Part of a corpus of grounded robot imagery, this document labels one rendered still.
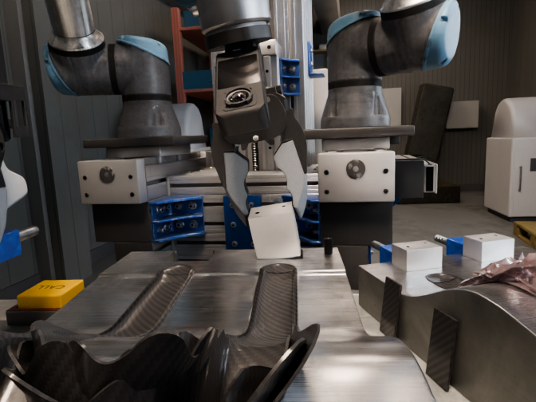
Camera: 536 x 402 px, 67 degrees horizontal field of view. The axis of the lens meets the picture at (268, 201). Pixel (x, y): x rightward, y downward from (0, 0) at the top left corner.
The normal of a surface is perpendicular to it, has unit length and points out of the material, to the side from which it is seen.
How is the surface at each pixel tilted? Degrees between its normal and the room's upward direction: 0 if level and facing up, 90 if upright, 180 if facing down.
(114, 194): 90
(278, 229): 99
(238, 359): 24
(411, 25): 116
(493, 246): 90
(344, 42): 88
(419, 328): 90
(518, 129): 71
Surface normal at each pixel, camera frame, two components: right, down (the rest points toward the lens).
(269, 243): -0.05, 0.31
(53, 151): 0.98, -0.01
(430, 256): 0.23, 0.14
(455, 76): -0.20, 0.16
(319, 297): -0.04, -0.98
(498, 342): -0.97, 0.07
